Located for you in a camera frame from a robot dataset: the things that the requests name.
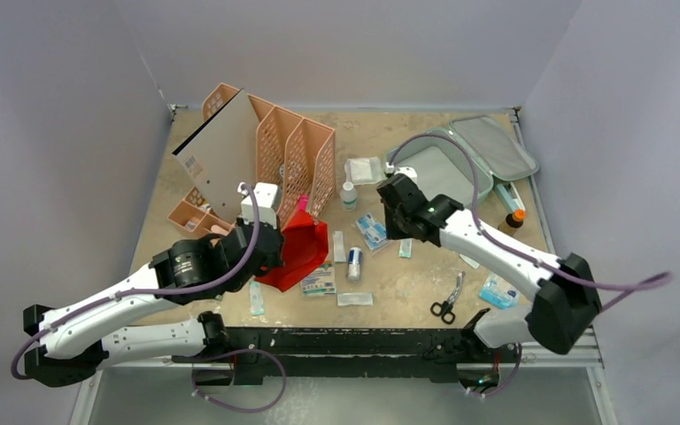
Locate teal bandage strip packet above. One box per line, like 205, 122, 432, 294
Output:
398, 238, 413, 259

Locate teal printed plaster packet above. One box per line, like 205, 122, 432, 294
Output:
249, 281, 265, 316

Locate red first aid pouch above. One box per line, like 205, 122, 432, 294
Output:
255, 210, 328, 292

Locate alcohol wipes bag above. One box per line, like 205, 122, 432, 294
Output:
355, 213, 389, 254

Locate white bandage strip packet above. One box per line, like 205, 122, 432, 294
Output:
332, 230, 347, 263

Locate clear packet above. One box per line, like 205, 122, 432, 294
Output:
336, 292, 374, 306

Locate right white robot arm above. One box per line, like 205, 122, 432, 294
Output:
376, 174, 602, 360

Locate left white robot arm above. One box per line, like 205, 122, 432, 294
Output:
10, 220, 284, 388

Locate pink marker pen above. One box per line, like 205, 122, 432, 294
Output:
297, 194, 309, 212

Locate green orange dressing packet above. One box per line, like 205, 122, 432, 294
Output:
300, 261, 336, 297

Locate small white plastic bottle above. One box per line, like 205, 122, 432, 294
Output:
340, 182, 358, 211

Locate white gauze pad packet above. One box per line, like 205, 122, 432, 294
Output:
344, 157, 384, 186

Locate blue white bandage roll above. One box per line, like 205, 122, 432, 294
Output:
346, 246, 363, 282

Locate white square packet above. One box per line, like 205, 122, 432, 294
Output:
459, 254, 480, 269

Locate pink plastic desk organizer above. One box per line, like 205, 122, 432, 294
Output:
168, 90, 336, 236

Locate brown bottle orange cap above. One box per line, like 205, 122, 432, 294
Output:
498, 209, 526, 236

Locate grey folder board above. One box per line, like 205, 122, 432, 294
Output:
173, 83, 259, 222

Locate blue wipes packet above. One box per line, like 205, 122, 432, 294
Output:
479, 272, 521, 309

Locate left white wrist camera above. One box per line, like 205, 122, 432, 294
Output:
237, 182, 282, 229

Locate black handled scissors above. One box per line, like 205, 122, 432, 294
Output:
429, 271, 466, 325

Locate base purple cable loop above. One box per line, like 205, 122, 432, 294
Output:
190, 342, 292, 413

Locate black table front rail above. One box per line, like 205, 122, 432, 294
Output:
92, 321, 601, 385

